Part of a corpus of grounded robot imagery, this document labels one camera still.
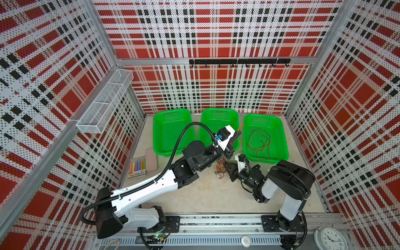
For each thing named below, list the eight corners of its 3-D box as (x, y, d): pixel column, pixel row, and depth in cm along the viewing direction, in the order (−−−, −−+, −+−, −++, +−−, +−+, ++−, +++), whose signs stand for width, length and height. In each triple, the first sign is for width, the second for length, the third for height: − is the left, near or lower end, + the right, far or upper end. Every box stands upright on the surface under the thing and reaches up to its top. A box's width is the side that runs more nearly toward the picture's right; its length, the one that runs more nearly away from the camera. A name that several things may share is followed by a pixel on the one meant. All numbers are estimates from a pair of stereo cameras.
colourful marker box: (130, 179, 91) (128, 177, 89) (130, 160, 99) (129, 158, 97) (146, 175, 93) (144, 173, 91) (145, 157, 101) (144, 155, 99)
